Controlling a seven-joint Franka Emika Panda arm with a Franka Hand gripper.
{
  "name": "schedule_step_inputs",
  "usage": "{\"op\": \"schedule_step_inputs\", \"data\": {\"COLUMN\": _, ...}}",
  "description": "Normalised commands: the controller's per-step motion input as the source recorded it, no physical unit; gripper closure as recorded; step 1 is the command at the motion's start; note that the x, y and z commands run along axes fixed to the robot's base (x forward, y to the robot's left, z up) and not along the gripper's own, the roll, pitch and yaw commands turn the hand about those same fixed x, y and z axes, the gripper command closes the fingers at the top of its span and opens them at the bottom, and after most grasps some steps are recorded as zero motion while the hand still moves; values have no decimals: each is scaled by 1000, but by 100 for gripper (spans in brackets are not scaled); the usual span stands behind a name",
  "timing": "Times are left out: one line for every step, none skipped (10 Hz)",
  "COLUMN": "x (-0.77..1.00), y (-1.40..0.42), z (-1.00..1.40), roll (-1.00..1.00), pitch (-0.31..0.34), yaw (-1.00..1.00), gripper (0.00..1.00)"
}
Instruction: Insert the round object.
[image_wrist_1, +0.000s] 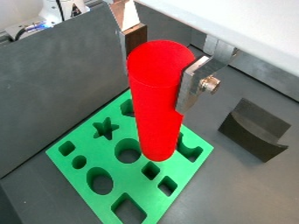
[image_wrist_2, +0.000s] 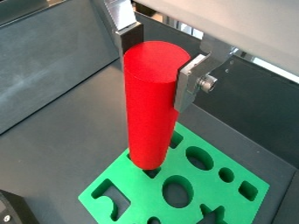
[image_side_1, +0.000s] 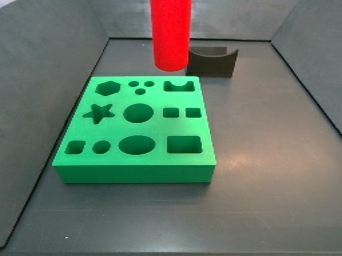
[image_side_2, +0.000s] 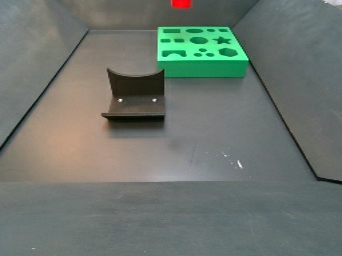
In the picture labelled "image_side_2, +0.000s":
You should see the red object at top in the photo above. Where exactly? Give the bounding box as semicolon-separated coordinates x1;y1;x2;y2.
171;0;192;9

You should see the green shape sorter block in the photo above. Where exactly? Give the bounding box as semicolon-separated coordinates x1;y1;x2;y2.
156;26;249;78

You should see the black curved holder bracket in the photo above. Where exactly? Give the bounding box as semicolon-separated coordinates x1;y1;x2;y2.
102;69;166;120

